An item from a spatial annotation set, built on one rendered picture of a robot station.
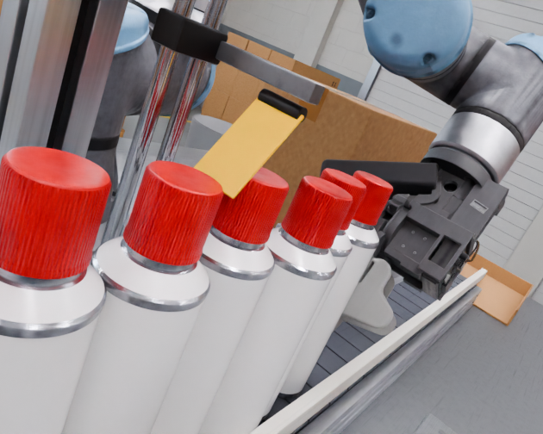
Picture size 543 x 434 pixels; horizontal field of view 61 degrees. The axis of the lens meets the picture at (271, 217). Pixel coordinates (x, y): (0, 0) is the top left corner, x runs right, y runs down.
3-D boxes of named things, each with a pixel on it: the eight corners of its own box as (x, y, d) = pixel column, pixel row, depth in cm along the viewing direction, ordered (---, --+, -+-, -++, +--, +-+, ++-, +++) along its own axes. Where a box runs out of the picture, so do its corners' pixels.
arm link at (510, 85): (487, 55, 53) (554, 96, 51) (433, 127, 51) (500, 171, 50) (519, 9, 45) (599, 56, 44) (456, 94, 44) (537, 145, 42)
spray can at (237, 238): (121, 504, 27) (248, 189, 21) (95, 432, 31) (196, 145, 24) (197, 478, 30) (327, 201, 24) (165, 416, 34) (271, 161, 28)
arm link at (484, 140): (449, 101, 45) (447, 145, 52) (422, 137, 44) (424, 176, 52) (526, 132, 42) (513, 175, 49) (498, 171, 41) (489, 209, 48)
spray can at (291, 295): (220, 484, 31) (353, 212, 24) (162, 433, 33) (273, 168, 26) (258, 441, 35) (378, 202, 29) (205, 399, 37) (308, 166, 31)
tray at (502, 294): (507, 326, 95) (518, 310, 94) (397, 259, 108) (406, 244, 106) (525, 298, 120) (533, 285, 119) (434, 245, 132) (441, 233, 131)
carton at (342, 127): (306, 252, 83) (373, 109, 75) (221, 190, 96) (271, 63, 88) (381, 243, 107) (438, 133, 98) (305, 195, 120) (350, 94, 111)
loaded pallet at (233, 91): (240, 189, 399) (291, 58, 363) (183, 148, 444) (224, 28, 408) (315, 192, 493) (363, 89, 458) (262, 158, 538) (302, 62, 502)
